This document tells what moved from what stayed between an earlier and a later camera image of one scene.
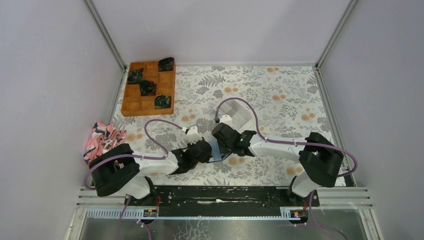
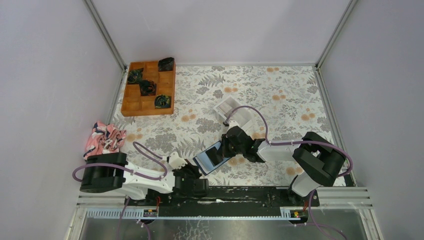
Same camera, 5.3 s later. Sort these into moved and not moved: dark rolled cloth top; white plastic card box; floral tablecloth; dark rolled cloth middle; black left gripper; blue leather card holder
Moved: blue leather card holder; black left gripper
Not moved: dark rolled cloth middle; floral tablecloth; white plastic card box; dark rolled cloth top
